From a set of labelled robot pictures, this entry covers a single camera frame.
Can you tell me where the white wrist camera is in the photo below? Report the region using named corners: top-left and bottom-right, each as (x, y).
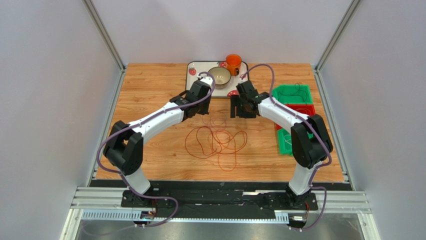
top-left (239, 73), bottom-right (249, 83)
top-left (197, 73), bottom-right (213, 88)

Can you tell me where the green bin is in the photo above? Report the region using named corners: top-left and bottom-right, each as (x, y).
top-left (272, 83), bottom-right (314, 105)
top-left (277, 128), bottom-right (293, 156)

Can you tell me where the orange cable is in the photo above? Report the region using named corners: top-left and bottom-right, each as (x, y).
top-left (196, 111), bottom-right (249, 173)

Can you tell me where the grey ceramic bowl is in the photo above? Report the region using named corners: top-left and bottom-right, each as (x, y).
top-left (208, 66), bottom-right (232, 89)

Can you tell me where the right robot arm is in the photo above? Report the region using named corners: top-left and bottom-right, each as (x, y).
top-left (231, 80), bottom-right (334, 209)

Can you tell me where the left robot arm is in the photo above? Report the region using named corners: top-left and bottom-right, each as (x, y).
top-left (102, 76), bottom-right (215, 195)

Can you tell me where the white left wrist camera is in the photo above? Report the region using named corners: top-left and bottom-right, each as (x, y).
top-left (197, 73), bottom-right (213, 88)

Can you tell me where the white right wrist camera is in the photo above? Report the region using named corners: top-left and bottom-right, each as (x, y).
top-left (239, 73), bottom-right (249, 83)

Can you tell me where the red bin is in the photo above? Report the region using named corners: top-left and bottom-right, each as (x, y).
top-left (285, 103), bottom-right (316, 116)

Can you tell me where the near green bin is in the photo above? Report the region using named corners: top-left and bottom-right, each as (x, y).
top-left (277, 128), bottom-right (293, 156)

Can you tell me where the orange mug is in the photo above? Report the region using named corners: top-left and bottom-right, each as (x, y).
top-left (225, 54), bottom-right (242, 76)

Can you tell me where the far green bin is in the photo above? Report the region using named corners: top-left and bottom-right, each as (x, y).
top-left (272, 83), bottom-right (314, 105)

